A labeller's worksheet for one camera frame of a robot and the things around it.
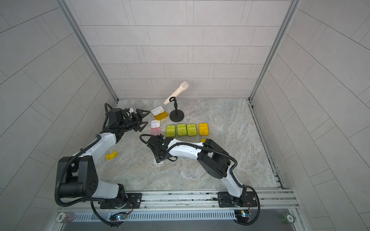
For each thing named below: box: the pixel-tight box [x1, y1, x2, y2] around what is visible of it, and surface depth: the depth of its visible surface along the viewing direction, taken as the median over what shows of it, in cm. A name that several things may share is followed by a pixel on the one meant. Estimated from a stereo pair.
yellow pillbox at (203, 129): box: [198, 122, 210, 136], surface depth 101 cm
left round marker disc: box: [55, 212, 67, 223], surface depth 62 cm
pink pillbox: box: [149, 119, 162, 136], surface depth 101 cm
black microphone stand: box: [169, 96, 185, 123], surface depth 107 cm
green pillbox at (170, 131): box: [165, 124, 176, 138], surface depth 100 cm
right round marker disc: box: [285, 213, 296, 224], surface depth 63 cm
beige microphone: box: [163, 81, 190, 105], surface depth 87 cm
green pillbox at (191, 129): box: [186, 123, 198, 137], surface depth 99 cm
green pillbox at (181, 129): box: [176, 123, 188, 137], surface depth 99 cm
